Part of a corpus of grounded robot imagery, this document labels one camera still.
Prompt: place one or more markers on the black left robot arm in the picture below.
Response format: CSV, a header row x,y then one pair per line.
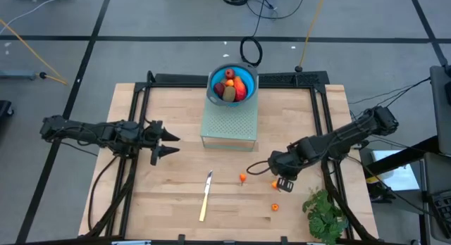
x,y
88,130

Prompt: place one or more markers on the white panel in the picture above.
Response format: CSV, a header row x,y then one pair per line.
x,y
401,180

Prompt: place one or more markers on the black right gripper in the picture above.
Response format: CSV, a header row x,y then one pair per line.
x,y
285,164

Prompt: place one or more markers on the green potted plant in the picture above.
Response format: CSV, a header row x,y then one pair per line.
x,y
324,217

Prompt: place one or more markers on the large red toy mango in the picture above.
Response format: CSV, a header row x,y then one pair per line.
x,y
240,90

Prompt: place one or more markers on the black keyboard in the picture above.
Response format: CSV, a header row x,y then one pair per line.
x,y
442,204

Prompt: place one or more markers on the black aluminium rig frame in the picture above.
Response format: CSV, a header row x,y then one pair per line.
x,y
176,79

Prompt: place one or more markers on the crimson toy pomegranate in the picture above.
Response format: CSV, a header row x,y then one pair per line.
x,y
229,73

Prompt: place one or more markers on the grey desk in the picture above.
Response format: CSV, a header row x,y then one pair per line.
x,y
437,174

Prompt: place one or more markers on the blue bowl with grey rim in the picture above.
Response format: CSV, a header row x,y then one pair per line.
x,y
213,77

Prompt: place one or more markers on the grey floor stand base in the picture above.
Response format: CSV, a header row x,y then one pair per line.
x,y
17,74

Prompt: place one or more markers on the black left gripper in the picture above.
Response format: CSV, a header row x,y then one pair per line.
x,y
155,139

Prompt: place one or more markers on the dark red toy apple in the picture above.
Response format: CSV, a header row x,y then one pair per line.
x,y
219,90

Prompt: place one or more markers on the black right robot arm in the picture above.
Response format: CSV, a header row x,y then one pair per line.
x,y
345,136

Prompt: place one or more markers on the black floor object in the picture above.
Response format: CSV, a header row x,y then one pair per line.
x,y
4,108

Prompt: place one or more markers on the green perforated metal shelf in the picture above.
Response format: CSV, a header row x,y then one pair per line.
x,y
229,123

